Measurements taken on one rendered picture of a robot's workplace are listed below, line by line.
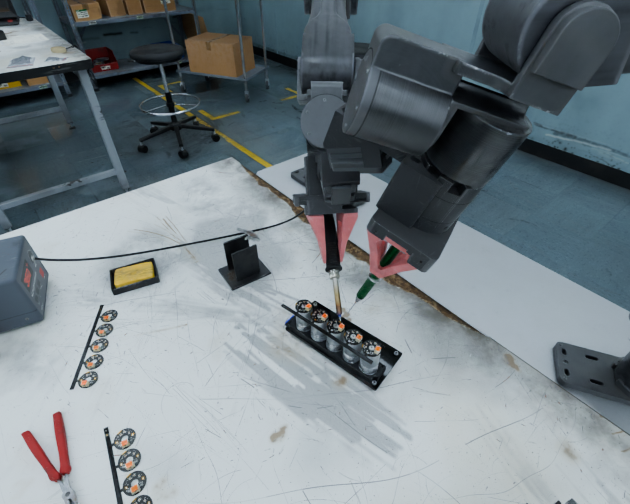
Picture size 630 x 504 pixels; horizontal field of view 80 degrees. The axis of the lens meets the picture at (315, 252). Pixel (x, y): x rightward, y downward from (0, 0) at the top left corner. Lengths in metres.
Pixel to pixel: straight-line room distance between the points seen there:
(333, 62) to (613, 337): 0.57
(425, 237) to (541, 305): 0.41
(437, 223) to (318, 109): 0.19
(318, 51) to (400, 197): 0.27
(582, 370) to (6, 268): 0.82
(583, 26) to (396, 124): 0.11
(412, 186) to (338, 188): 0.14
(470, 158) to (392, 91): 0.08
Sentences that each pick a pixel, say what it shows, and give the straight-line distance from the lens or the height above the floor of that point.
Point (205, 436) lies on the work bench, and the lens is 0.52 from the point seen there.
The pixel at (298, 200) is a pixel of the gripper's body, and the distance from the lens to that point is 0.50.
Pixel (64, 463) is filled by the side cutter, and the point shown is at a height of 0.76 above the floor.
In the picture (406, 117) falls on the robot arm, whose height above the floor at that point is 1.12.
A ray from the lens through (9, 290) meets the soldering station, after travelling 0.68.
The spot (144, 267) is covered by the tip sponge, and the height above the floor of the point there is 0.76.
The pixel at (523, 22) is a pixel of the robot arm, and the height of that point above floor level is 1.18.
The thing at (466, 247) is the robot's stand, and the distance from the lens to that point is 0.78.
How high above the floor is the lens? 1.22
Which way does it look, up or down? 41 degrees down
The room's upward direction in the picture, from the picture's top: straight up
